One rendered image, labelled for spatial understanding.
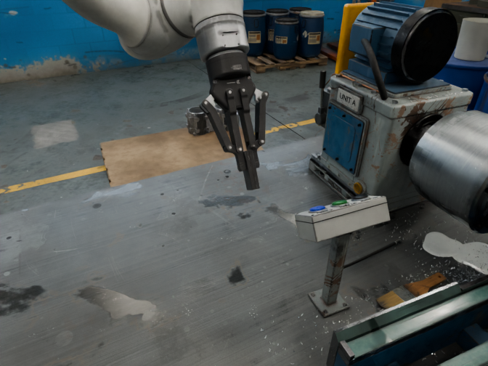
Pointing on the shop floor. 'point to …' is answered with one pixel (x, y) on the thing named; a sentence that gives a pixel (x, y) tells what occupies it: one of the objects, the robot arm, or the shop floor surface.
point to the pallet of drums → (284, 38)
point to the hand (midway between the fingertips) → (249, 170)
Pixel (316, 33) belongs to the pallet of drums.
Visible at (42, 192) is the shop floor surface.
